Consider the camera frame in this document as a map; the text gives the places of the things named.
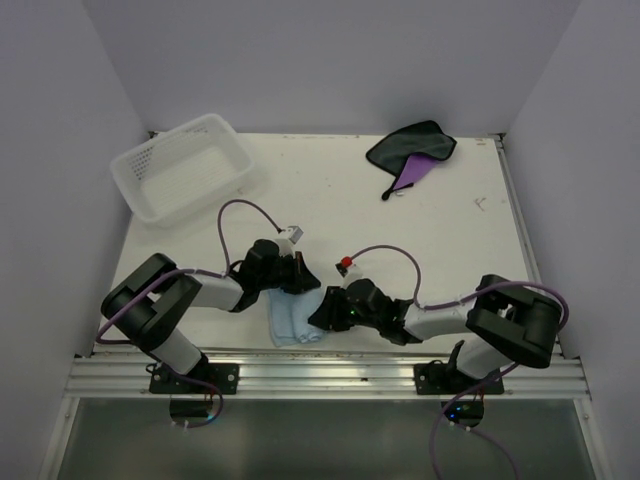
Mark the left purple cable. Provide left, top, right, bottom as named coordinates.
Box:
left=94, top=199, right=284, bottom=426

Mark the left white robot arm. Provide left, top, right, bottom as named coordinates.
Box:
left=96, top=239, right=321, bottom=393

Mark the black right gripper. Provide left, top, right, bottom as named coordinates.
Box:
left=308, top=286, right=381, bottom=332

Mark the white perforated plastic basket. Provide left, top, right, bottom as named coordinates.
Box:
left=110, top=114, right=255, bottom=227

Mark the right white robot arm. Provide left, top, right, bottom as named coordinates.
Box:
left=309, top=274, right=568, bottom=393

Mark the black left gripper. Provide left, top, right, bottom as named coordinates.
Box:
left=257, top=249, right=320, bottom=293

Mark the dark grey purple cloth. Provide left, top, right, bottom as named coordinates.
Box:
left=365, top=120, right=457, bottom=201

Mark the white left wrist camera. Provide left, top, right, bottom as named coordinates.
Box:
left=275, top=225, right=304, bottom=255

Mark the light blue towel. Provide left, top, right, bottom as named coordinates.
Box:
left=266, top=289, right=326, bottom=347

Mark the aluminium mounting rail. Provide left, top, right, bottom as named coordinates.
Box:
left=64, top=349, right=590, bottom=400

